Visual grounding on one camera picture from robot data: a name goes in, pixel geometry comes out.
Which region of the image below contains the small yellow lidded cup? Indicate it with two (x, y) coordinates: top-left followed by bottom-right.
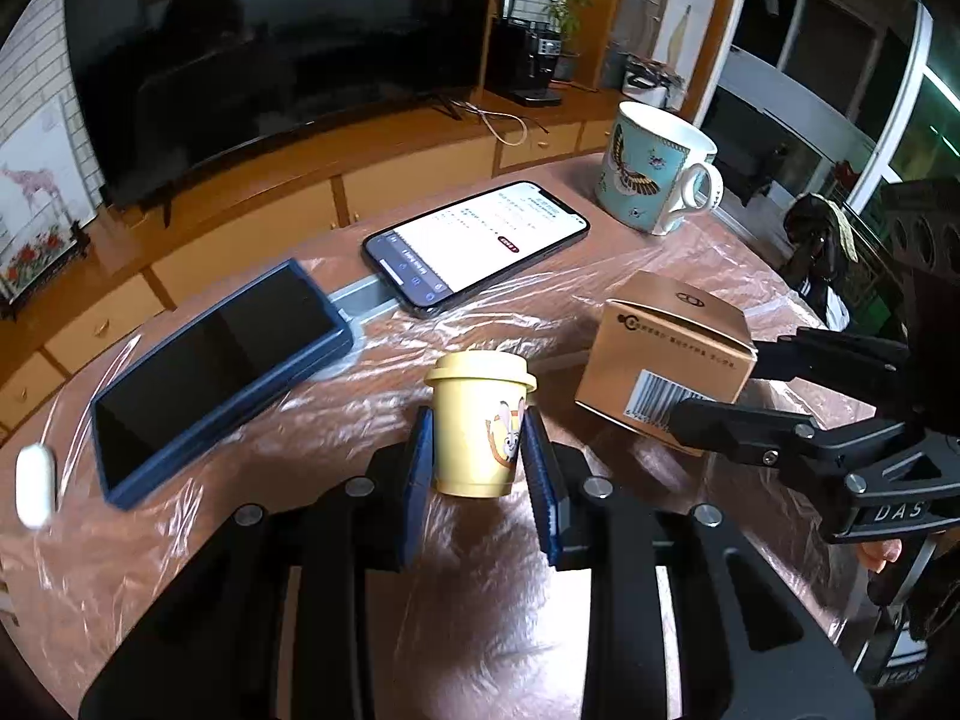
(425, 351), (537, 499)

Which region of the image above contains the person's right hand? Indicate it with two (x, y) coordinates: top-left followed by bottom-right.
(856, 539), (903, 574)

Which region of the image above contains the brown cardboard box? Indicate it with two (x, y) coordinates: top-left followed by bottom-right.
(576, 271), (757, 455)

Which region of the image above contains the blue cased tablet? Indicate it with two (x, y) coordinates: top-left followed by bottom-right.
(91, 260), (353, 511)

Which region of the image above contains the white computer mouse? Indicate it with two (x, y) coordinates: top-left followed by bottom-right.
(14, 444), (57, 530)

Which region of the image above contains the teal bird mug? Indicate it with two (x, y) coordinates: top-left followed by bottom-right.
(596, 101), (724, 236)

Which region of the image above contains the wooden tv cabinet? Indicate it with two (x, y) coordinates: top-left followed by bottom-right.
(2, 86), (622, 433)

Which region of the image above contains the potted green plant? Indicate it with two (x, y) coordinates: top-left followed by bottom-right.
(544, 0), (592, 82)

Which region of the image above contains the flower picture on stand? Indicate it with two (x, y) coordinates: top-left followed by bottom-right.
(2, 220), (91, 319)

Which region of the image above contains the black smartphone lit screen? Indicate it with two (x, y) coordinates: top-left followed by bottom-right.
(361, 181), (590, 317)

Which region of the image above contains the black coffee machine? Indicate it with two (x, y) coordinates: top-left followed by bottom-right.
(485, 0), (562, 107)

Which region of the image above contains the giraffe painting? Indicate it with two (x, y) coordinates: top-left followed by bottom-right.
(2, 98), (96, 238)

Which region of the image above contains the black television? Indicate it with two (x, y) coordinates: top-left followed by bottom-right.
(65, 0), (490, 208)

